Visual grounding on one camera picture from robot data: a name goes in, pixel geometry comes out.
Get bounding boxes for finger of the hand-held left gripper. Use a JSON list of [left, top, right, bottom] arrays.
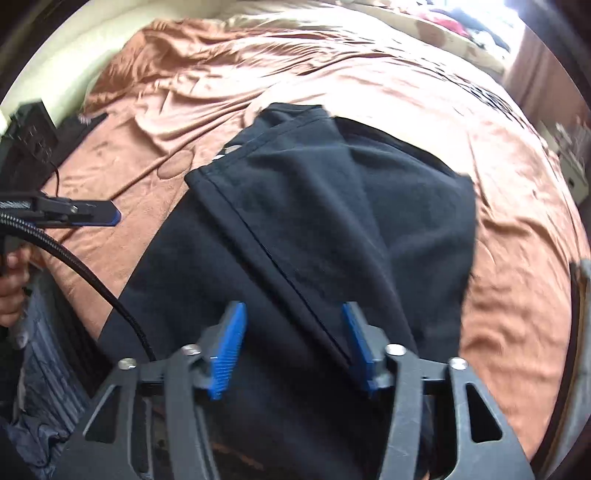
[[34, 196, 122, 229]]

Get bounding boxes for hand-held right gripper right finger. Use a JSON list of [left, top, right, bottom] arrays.
[[342, 301, 536, 480]]

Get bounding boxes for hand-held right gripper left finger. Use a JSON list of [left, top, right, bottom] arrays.
[[65, 301, 247, 480]]

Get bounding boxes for black printed t-shirt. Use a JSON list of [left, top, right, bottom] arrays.
[[99, 102, 478, 480]]

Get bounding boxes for folded black clothes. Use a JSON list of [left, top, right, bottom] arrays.
[[46, 113, 109, 171]]

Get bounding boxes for person's left hand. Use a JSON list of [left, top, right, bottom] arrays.
[[0, 247, 31, 328]]

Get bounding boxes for cream leather headboard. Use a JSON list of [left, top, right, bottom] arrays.
[[0, 4, 241, 134]]

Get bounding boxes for orange blanket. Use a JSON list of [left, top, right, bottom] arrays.
[[39, 18, 587, 467]]

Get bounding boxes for beige quilt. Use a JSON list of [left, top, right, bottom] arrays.
[[217, 0, 416, 33]]

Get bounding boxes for white nightstand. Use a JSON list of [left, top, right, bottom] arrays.
[[540, 115, 591, 204]]

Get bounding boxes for bear print window cushion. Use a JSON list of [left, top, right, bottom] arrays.
[[360, 0, 509, 75]]

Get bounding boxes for pink curtain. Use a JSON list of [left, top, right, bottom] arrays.
[[503, 28, 578, 121]]

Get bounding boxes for red cloth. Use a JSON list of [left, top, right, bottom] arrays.
[[416, 11, 467, 35]]

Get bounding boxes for black braided cable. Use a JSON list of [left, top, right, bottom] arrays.
[[0, 212, 158, 363]]

